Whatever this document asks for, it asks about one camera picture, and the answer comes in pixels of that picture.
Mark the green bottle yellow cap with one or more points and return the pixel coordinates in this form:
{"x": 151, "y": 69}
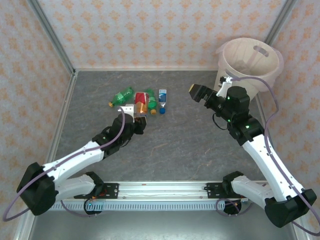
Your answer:
{"x": 152, "y": 105}
{"x": 122, "y": 95}

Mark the orange bottle red label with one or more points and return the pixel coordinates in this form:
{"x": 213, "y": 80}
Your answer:
{"x": 140, "y": 98}

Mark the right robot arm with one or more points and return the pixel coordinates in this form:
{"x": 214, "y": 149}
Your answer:
{"x": 272, "y": 170}

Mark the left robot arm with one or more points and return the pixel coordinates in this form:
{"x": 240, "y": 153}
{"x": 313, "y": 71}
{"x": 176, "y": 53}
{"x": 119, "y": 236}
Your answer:
{"x": 75, "y": 157}

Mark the cream plastic bin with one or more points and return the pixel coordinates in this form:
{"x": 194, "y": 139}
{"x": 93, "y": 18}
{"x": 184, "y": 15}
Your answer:
{"x": 253, "y": 87}

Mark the translucent pink bin liner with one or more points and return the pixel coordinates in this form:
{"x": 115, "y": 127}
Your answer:
{"x": 271, "y": 83}

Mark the clear bottle light blue label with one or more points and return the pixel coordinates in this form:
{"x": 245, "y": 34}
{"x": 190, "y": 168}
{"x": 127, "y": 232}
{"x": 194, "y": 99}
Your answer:
{"x": 162, "y": 96}

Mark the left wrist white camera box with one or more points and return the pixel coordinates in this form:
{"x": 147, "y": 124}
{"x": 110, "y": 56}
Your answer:
{"x": 127, "y": 110}

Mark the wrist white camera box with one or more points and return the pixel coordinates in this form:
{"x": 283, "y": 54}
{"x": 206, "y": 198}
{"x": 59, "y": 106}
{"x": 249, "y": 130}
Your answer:
{"x": 223, "y": 87}
{"x": 127, "y": 110}

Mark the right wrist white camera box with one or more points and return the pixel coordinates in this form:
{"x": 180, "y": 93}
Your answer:
{"x": 223, "y": 87}

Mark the aluminium table edge rail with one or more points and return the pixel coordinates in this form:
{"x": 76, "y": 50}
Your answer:
{"x": 150, "y": 69}
{"x": 65, "y": 107}

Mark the aluminium frame post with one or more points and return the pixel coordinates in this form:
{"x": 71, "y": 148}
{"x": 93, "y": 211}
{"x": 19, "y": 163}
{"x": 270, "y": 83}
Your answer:
{"x": 280, "y": 20}
{"x": 50, "y": 35}

